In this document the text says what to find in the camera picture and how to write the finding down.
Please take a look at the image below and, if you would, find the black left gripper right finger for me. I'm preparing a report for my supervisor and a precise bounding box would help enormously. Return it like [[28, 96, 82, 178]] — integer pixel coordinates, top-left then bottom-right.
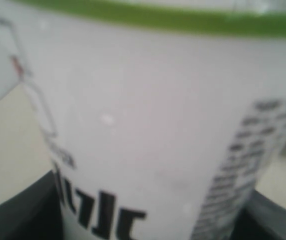
[[235, 191, 286, 240]]

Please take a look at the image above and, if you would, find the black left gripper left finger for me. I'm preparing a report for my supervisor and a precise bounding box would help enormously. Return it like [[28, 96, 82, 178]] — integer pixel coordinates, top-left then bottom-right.
[[0, 171, 63, 240]]

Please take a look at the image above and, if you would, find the clear plastic drink bottle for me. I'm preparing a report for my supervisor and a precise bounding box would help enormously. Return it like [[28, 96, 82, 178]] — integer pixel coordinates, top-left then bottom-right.
[[0, 0, 286, 240]]

